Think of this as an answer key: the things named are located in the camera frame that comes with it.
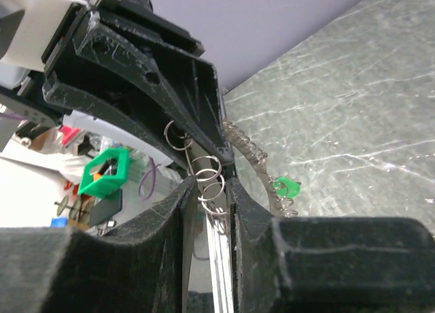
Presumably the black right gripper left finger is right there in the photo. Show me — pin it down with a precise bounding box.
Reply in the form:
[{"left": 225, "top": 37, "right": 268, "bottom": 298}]
[{"left": 1, "top": 177, "right": 198, "bottom": 312}]

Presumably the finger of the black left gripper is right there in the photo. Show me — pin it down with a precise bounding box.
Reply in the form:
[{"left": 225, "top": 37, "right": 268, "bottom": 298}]
[
  {"left": 42, "top": 73, "right": 187, "bottom": 169},
  {"left": 72, "top": 15, "right": 233, "bottom": 163}
]

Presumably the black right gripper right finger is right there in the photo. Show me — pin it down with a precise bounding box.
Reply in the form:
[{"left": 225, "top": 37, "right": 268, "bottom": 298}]
[{"left": 226, "top": 178, "right": 434, "bottom": 312}]

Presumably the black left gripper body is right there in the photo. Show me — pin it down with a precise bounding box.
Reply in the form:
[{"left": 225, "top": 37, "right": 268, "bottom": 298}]
[{"left": 41, "top": 0, "right": 205, "bottom": 73}]

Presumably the large keyring with small rings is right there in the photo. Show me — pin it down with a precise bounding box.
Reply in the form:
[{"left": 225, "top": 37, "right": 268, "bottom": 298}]
[{"left": 164, "top": 119, "right": 298, "bottom": 218}]

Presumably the green key tag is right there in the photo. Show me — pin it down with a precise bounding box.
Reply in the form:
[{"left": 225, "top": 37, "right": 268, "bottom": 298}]
[{"left": 272, "top": 176, "right": 301, "bottom": 199}]

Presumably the green plastic frame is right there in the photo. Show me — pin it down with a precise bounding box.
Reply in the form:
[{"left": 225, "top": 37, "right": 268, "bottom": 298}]
[{"left": 77, "top": 148, "right": 130, "bottom": 199}]

